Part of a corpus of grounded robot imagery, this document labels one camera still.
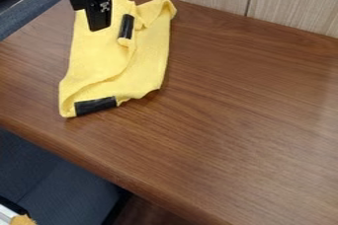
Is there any yellow cloth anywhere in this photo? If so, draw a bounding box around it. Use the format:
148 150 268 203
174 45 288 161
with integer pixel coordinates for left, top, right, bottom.
57 0 179 119

